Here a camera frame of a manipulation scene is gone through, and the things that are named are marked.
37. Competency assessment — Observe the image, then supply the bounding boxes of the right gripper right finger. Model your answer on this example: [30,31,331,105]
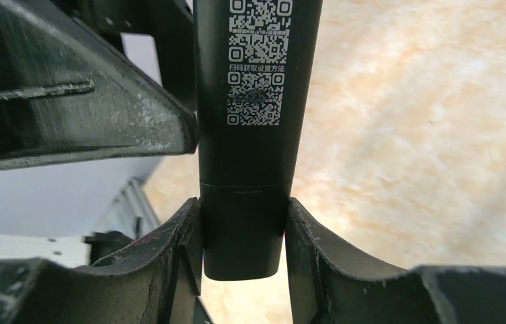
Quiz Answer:
[285,199,506,323]

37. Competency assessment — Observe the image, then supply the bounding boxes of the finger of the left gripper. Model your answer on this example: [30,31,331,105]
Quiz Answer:
[0,1,198,170]

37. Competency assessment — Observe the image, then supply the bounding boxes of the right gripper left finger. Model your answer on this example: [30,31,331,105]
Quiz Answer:
[0,198,202,323]

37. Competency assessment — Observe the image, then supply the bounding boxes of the black remote control with buttons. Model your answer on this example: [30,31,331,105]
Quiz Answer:
[193,0,323,281]

